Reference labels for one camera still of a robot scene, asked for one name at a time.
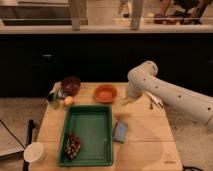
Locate green plastic tray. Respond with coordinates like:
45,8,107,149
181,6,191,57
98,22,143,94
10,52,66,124
57,105,114,167

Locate black handle tool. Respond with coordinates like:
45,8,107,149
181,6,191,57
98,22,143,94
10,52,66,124
22,119,35,171

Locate green cup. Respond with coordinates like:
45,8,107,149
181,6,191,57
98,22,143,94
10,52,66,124
46,93,60,109

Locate blue sponge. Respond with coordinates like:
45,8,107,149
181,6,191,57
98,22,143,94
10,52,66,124
113,121,128,143

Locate bunch of red grapes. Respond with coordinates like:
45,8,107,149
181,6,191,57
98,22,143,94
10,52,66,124
65,133,81,160

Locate small onion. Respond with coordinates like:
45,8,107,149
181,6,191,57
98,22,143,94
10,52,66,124
63,96,75,107

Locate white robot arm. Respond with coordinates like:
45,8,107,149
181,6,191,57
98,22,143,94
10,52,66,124
126,61,213,132

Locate orange red bowl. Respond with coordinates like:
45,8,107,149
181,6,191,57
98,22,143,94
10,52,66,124
93,84,117,103

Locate dark maroon bowl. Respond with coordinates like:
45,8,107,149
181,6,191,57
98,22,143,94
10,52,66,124
61,76,81,96

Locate yellow banana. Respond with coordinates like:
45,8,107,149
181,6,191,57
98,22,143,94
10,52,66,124
120,98,130,106

